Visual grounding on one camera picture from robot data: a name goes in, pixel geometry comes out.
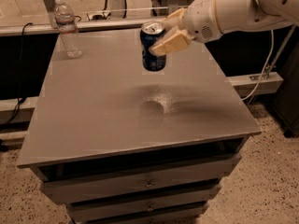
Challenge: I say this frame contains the clear plastic water bottle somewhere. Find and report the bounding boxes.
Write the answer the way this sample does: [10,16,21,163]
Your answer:
[54,0,82,58]

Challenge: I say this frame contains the grey drawer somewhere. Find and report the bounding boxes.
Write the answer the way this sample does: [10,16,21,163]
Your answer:
[68,180,221,222]
[83,202,208,224]
[41,153,241,204]

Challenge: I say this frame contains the white cable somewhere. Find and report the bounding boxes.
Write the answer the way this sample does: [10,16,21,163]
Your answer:
[241,30,275,102]

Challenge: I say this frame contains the grey drawer cabinet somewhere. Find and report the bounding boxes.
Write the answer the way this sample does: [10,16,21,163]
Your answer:
[17,24,263,224]

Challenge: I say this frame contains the grey metal rail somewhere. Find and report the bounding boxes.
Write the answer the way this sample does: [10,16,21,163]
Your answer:
[0,16,169,37]

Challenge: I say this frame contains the black cable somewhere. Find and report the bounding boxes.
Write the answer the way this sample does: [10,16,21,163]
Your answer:
[0,21,35,133]

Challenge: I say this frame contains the top grey drawer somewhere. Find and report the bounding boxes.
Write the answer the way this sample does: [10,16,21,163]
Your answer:
[41,153,241,204]

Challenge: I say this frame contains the blue pepsi can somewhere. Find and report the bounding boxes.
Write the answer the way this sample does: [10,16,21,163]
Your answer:
[139,21,167,72]

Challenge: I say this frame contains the bottom grey drawer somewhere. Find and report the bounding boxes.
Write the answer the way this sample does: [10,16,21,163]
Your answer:
[83,202,208,224]

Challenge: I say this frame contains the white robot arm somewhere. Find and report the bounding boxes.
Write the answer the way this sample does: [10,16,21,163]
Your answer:
[149,0,299,56]

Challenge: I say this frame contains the middle grey drawer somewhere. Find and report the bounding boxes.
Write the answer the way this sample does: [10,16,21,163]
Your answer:
[68,180,221,222]

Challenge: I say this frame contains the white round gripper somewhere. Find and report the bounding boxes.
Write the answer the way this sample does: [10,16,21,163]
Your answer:
[149,0,222,56]

